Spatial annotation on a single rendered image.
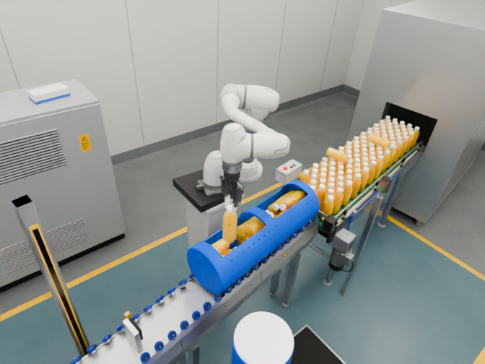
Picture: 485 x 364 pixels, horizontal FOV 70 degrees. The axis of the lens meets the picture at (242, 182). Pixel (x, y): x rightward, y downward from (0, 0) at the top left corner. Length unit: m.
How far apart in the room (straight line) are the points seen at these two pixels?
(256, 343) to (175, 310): 0.48
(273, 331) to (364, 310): 1.62
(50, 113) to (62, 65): 1.33
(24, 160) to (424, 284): 3.45
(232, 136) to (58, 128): 1.67
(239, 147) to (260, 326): 0.86
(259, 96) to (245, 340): 1.22
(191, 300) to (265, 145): 0.97
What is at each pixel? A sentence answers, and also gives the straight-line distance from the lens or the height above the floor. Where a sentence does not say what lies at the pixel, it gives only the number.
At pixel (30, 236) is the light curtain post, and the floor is 1.55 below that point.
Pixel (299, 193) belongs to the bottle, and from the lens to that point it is 2.27.
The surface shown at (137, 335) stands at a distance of 1.75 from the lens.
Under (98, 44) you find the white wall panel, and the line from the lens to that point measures 4.10.
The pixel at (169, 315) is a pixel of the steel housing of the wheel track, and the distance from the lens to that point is 1.95.
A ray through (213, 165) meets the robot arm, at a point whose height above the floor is 1.27.
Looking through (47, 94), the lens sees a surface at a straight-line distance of 2.88.
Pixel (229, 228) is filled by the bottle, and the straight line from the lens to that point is 1.72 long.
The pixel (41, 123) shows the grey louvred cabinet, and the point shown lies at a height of 1.38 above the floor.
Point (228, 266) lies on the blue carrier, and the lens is 1.80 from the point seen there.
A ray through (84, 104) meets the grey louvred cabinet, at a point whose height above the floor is 1.44.
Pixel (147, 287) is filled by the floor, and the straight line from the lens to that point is 3.24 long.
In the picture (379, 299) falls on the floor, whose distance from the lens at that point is 3.42.
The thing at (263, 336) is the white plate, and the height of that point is 1.04.
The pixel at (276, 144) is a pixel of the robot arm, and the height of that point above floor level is 1.85.
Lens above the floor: 2.57
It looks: 37 degrees down
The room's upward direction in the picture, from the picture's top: 4 degrees clockwise
